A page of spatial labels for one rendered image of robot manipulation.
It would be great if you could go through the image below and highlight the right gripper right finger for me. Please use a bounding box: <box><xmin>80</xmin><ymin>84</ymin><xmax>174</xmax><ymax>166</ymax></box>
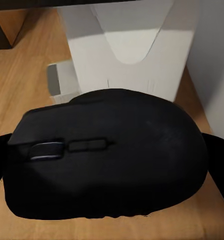
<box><xmin>202</xmin><ymin>133</ymin><xmax>224</xmax><ymax>197</ymax></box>

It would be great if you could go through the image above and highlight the mouse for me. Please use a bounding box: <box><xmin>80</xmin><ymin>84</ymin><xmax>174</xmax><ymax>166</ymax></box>
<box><xmin>2</xmin><ymin>88</ymin><xmax>209</xmax><ymax>220</ymax></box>

